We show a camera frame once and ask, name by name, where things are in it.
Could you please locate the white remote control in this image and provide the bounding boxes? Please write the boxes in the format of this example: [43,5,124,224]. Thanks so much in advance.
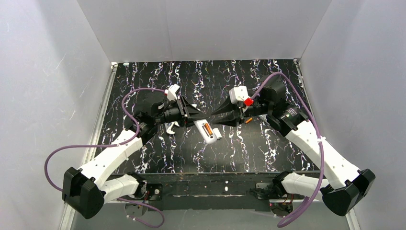
[193,119,220,144]

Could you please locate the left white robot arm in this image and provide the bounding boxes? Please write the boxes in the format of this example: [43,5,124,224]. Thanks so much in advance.
[62,96,207,219]

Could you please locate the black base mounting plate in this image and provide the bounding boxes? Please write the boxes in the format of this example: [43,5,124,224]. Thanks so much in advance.
[140,172,301,211]

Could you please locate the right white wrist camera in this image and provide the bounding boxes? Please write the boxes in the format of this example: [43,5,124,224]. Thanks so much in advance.
[229,85,253,106]

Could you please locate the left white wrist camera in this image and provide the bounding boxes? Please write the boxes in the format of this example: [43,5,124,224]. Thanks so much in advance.
[164,84,180,101]

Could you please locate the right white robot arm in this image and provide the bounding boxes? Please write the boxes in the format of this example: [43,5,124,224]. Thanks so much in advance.
[213,73,376,216]

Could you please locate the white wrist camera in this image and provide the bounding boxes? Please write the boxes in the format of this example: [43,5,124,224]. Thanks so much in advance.
[164,84,180,101]
[229,85,253,106]

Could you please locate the red handled adjustable wrench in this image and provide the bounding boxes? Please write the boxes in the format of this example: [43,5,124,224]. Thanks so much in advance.
[164,121,179,135]

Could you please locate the white remote battery cover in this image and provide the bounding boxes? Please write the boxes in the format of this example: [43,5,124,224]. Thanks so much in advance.
[213,128,222,139]

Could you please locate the aluminium frame rail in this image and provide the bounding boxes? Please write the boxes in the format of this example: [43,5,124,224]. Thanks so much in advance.
[59,62,118,230]

